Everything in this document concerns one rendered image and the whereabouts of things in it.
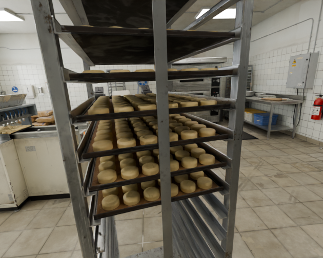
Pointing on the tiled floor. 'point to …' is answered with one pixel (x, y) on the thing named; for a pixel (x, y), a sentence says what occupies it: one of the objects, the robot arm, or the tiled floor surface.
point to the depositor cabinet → (5, 177)
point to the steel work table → (272, 112)
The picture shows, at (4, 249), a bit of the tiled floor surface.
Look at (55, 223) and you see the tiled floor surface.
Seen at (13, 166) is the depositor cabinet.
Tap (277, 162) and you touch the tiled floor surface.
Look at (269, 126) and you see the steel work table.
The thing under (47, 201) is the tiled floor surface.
